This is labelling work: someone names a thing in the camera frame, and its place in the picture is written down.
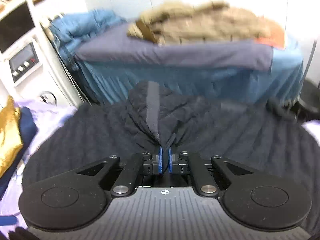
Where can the black quilted jacket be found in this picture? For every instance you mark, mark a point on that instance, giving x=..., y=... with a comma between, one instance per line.
x=265, y=139

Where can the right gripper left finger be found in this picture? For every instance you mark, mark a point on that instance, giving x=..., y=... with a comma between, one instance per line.
x=140, y=165

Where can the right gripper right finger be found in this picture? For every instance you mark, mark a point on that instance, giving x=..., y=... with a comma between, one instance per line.
x=187, y=169

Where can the lavender bed sheet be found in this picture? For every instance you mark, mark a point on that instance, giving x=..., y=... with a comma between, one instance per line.
x=48, y=118

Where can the light blue down jacket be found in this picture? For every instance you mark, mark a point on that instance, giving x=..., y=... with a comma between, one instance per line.
x=71, y=30

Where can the grey purple mattress pad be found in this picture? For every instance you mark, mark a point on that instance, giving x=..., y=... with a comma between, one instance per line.
x=115, y=45

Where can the navy blue fabric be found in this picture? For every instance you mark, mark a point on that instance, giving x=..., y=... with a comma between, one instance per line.
x=27, y=130

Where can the white cabinet appliance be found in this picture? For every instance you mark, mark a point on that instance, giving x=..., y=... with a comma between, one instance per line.
x=48, y=79

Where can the tan khaki garment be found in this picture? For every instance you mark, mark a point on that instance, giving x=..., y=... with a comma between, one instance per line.
x=179, y=23

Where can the gold satin fabric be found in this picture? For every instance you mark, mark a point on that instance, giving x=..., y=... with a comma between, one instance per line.
x=11, y=142

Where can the grey control panel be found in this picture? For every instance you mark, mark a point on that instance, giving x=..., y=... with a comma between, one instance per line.
x=23, y=61

